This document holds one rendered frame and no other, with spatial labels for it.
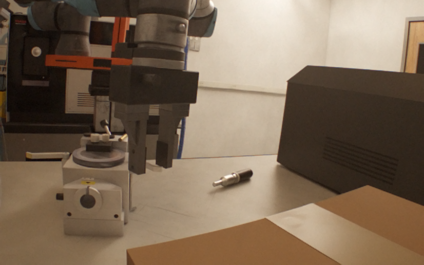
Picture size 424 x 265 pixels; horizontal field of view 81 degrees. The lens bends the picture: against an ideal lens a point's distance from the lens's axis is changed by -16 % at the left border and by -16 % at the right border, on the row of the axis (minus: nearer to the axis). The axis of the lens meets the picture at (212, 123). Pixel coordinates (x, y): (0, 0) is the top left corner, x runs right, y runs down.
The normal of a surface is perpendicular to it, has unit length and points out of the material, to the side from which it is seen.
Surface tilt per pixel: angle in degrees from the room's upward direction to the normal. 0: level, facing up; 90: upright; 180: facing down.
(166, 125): 90
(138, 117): 90
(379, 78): 58
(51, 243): 0
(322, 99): 90
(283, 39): 90
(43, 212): 0
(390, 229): 0
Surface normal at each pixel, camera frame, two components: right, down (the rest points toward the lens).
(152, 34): -0.15, 0.15
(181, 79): 0.77, 0.18
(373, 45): -0.89, -0.02
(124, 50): -0.63, 0.07
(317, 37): 0.44, 0.19
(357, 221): 0.11, -0.98
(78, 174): 0.25, 0.18
